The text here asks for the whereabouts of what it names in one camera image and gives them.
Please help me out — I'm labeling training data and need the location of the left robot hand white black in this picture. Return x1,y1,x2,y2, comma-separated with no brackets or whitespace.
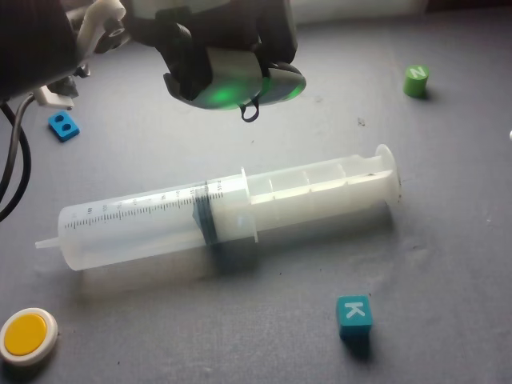
122,0,308,111

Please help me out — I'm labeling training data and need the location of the large clear plastic syringe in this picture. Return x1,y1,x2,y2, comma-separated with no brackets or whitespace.
34,143,402,274

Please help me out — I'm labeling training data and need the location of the blue block with two holes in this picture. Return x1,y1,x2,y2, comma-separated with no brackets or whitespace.
47,110,81,143

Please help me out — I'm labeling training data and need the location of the green cylinder letter N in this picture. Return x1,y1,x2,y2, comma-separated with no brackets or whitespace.
402,63,431,98

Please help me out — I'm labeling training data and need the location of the grey tablecloth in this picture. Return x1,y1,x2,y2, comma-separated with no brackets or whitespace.
0,10,512,384

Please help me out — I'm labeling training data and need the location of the teal cube letter K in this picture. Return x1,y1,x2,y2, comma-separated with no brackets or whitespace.
334,294,375,342

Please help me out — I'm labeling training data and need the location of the yellow button white rim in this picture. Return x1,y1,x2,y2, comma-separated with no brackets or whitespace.
0,306,59,367

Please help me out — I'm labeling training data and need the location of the black cable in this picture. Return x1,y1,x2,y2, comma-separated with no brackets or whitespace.
0,92,36,197
0,115,33,222

